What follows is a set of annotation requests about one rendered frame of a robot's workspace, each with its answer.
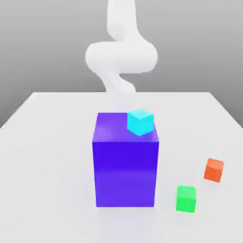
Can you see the small green cube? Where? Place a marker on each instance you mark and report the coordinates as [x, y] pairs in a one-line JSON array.
[[185, 199]]

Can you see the large purple box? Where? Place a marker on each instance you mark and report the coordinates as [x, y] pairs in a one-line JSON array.
[[125, 170]]

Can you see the small orange cube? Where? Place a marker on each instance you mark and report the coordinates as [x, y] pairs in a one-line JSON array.
[[213, 170]]

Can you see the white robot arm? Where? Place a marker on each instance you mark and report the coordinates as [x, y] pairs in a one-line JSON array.
[[121, 57]]

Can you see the small cyan cube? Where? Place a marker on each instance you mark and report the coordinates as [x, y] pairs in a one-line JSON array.
[[140, 123]]

